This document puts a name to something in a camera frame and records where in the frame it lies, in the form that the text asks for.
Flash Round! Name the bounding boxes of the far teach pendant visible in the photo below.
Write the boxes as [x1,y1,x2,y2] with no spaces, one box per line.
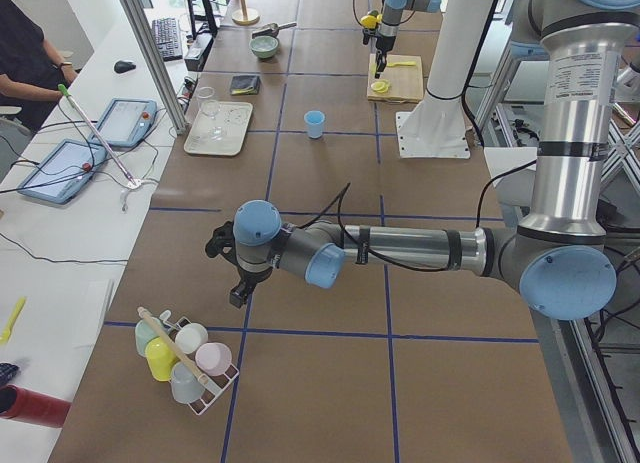
[96,98,158,149]

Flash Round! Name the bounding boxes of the wooden cup tree stand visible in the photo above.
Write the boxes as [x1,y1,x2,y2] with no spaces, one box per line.
[232,0,260,26]

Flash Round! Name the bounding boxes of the white cup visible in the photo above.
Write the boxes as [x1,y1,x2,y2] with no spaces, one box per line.
[175,323,208,355]

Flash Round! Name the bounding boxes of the person in black shirt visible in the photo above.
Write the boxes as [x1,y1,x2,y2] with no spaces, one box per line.
[1,0,78,133]

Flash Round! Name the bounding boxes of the black computer mouse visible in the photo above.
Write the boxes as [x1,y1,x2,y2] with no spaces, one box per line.
[113,60,137,74]

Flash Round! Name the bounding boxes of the grey blue cup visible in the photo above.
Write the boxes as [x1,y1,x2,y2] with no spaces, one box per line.
[170,362,204,404]

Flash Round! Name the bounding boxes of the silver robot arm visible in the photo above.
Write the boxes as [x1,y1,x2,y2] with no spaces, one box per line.
[358,0,442,79]
[205,0,639,320]

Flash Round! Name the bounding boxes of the yellow spatula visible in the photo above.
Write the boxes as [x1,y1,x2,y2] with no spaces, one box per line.
[0,297,27,345]

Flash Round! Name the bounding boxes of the green bowl with ice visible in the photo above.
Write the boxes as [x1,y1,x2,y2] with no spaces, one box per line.
[249,35,280,60]

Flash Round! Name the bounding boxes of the aluminium frame post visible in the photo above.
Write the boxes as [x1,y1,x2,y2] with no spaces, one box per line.
[119,0,187,135]

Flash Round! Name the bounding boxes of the red bottle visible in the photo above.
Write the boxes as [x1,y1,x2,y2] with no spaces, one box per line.
[1,385,71,428]

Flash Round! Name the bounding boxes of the beige bear tray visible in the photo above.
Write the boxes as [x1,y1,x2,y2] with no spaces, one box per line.
[183,102,253,157]

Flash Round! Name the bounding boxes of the white wire cup rack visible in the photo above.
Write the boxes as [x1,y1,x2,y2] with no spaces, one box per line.
[159,310,239,415]

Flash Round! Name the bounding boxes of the black keyboard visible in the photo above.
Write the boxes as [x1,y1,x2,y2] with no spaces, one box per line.
[151,17,183,61]

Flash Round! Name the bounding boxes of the pink cup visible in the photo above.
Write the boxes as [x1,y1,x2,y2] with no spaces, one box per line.
[195,342,232,376]

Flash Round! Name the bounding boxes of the yellow plastic knife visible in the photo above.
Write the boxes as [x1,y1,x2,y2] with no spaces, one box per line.
[387,60,417,68]

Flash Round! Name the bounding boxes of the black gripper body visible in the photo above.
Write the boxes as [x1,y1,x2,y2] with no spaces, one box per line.
[362,14,399,53]
[204,221,273,296]

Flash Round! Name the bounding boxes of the mint green cup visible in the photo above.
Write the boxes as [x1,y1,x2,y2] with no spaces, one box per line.
[134,319,157,357]

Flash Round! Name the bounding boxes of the grey folded cloth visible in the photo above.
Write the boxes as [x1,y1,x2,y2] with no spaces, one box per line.
[230,75,261,96]

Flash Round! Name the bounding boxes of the near teach pendant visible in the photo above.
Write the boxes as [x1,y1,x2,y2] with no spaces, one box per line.
[18,139,107,205]

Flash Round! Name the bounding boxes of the wine glass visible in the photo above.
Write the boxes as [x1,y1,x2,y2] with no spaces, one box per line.
[195,86,225,140]

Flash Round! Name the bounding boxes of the teach pendant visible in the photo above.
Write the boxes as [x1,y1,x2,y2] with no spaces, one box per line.
[18,139,107,205]
[96,98,158,149]

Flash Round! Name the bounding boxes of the yellow cup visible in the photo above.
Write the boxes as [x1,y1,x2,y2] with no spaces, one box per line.
[144,337,178,382]

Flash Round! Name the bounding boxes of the pink green rod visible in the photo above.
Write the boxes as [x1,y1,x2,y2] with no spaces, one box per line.
[58,84,142,190]

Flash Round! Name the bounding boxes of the wooden cutting board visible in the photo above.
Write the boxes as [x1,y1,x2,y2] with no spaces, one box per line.
[367,54,424,103]

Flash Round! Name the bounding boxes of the yellow lemon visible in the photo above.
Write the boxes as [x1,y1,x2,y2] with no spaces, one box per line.
[360,14,378,30]

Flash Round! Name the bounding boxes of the light blue cup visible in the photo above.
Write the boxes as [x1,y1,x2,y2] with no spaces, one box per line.
[304,110,325,139]

